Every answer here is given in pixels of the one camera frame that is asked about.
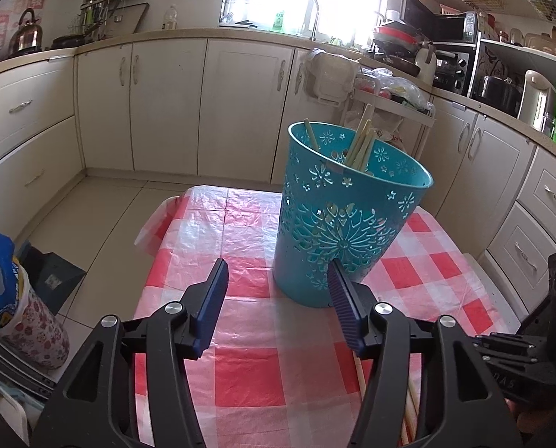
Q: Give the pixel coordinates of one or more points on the white thermos jug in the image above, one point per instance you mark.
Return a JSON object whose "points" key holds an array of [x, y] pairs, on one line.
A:
{"points": [[426, 63]]}

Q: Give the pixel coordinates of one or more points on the stainless steel kettle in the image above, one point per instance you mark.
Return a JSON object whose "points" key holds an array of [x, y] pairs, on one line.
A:
{"points": [[26, 32]]}

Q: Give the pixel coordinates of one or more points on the beige kitchen countertop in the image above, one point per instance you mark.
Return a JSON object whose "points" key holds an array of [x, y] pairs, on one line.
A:
{"points": [[175, 33]]}

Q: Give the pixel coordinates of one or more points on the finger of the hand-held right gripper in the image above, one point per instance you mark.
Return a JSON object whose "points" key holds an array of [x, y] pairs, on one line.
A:
{"points": [[506, 341], [511, 359]]}

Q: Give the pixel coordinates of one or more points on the chrome kitchen faucet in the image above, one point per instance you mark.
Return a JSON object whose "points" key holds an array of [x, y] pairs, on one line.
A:
{"points": [[314, 14]]}

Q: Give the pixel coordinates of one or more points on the white hanging waste bin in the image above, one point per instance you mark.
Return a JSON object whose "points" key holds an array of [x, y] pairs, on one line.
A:
{"points": [[332, 77]]}

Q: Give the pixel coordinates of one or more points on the clear plastic bag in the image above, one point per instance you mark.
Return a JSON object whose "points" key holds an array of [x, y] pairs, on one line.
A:
{"points": [[399, 88]]}

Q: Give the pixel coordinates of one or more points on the black microwave oven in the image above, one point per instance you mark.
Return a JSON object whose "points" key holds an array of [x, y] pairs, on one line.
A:
{"points": [[441, 18]]}

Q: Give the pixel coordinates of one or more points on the black cooking pot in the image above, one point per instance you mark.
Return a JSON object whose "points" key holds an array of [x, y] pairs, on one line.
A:
{"points": [[499, 95]]}

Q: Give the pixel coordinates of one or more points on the floral print bag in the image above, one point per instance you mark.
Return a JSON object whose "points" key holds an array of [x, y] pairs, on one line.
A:
{"points": [[38, 326]]}

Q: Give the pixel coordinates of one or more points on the cream kitchen base cabinets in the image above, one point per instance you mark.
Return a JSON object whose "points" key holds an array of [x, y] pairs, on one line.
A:
{"points": [[166, 102]]}

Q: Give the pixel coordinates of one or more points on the white bench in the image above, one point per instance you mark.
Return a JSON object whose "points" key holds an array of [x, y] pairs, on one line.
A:
{"points": [[497, 289]]}

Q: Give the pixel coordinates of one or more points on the stack of red pots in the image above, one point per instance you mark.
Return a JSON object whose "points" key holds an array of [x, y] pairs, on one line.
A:
{"points": [[397, 35]]}

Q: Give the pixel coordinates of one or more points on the black gas hob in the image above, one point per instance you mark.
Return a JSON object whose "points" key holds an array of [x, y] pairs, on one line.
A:
{"points": [[70, 41]]}

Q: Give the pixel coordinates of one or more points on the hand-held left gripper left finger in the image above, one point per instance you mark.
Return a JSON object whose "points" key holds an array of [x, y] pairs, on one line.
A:
{"points": [[210, 303]]}

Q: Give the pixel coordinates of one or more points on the white storage shelf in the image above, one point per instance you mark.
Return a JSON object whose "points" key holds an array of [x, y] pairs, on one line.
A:
{"points": [[516, 49]]}

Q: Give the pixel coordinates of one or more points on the white electric kettle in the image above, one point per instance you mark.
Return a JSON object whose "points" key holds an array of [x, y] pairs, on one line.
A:
{"points": [[537, 100]]}

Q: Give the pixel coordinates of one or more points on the pink wall stickers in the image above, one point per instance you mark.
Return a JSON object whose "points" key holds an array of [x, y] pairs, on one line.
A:
{"points": [[24, 4]]}

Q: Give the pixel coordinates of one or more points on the red white checkered tablecloth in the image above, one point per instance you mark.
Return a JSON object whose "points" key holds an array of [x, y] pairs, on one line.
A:
{"points": [[259, 373]]}

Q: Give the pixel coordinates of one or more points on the person's right hand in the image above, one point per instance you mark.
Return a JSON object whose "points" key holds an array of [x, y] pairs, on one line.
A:
{"points": [[520, 420]]}

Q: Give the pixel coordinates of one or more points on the turquoise perforated plastic basket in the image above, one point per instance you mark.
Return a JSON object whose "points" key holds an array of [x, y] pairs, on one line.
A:
{"points": [[306, 242]]}

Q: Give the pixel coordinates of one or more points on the green dish soap bottle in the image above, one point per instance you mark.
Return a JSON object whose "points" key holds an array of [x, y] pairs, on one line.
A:
{"points": [[279, 21]]}

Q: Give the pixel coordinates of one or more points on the white kitchen trolley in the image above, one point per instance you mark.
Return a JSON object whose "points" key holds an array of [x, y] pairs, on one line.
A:
{"points": [[399, 108]]}

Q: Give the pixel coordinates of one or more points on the single wooden chopstick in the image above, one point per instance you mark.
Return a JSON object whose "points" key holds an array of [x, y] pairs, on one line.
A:
{"points": [[360, 378]]}

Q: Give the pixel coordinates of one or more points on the dark door mat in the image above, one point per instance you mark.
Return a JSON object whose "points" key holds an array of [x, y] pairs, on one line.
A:
{"points": [[56, 280]]}

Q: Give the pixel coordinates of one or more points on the clear plastic bottle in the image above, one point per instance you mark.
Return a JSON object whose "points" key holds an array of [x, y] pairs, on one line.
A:
{"points": [[170, 19]]}

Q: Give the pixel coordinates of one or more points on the black toaster oven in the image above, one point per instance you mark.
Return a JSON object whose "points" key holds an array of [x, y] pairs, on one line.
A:
{"points": [[453, 70]]}

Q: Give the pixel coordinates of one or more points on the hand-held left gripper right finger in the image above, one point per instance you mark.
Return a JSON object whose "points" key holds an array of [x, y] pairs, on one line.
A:
{"points": [[345, 308]]}

